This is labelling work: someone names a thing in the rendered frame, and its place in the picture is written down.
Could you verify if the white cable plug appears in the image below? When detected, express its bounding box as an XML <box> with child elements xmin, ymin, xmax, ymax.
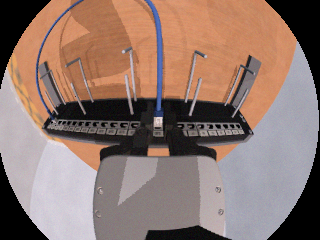
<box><xmin>153</xmin><ymin>107</ymin><xmax>164</xmax><ymax>127</ymax></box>

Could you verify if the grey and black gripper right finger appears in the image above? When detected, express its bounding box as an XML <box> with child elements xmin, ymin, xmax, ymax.
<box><xmin>163</xmin><ymin>102</ymin><xmax>217</xmax><ymax>161</ymax></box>

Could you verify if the blue patch cord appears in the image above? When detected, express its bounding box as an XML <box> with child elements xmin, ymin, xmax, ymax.
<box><xmin>36</xmin><ymin>0</ymin><xmax>163</xmax><ymax>115</ymax></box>

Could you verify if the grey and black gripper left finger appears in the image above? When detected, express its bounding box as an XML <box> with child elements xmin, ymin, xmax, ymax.
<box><xmin>100</xmin><ymin>101</ymin><xmax>154</xmax><ymax>163</ymax></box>

